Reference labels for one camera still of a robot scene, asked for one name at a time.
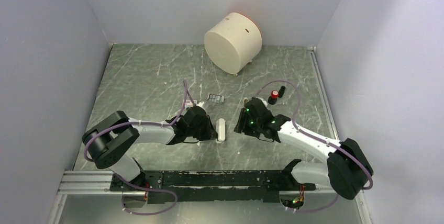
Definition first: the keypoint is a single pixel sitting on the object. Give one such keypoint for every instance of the small black cylinder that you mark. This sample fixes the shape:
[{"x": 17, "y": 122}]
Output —
[{"x": 281, "y": 91}]

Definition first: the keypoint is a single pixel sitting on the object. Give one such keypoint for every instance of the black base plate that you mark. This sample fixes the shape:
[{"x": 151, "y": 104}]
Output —
[{"x": 195, "y": 186}]

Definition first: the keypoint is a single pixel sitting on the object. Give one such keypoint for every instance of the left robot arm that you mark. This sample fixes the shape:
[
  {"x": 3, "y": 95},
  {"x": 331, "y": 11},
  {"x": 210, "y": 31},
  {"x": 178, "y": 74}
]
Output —
[{"x": 107, "y": 143}]

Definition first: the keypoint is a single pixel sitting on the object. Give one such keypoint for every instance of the white red staple box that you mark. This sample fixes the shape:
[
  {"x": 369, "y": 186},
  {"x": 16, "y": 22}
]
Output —
[{"x": 190, "y": 103}]

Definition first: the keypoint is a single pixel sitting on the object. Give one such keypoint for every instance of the staple tray with staples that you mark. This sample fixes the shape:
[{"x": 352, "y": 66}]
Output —
[{"x": 215, "y": 98}]

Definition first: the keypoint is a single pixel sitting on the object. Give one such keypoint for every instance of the cream cylindrical stool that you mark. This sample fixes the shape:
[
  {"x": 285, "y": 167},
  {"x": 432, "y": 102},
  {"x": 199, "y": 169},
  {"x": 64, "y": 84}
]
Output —
[{"x": 233, "y": 42}]

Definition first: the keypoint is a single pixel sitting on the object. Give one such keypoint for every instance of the red black stamp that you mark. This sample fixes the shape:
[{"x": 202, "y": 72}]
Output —
[{"x": 274, "y": 95}]

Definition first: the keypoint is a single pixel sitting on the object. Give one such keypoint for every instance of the aluminium rail frame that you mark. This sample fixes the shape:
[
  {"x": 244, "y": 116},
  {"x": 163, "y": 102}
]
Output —
[{"x": 151, "y": 82}]

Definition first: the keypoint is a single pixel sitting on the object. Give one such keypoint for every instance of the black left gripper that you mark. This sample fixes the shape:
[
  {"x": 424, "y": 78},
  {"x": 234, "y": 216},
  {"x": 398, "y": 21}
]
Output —
[{"x": 210, "y": 132}]

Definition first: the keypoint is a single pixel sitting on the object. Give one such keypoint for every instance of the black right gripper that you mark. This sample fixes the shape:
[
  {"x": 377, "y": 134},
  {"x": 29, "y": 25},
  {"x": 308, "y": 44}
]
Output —
[{"x": 241, "y": 125}]

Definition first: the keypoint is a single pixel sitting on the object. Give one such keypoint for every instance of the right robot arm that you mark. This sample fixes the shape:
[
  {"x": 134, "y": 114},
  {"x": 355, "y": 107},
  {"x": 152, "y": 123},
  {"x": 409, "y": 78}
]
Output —
[{"x": 342, "y": 164}]

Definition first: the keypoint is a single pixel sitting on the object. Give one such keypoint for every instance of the white stapler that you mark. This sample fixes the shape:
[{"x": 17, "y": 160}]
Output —
[{"x": 221, "y": 130}]

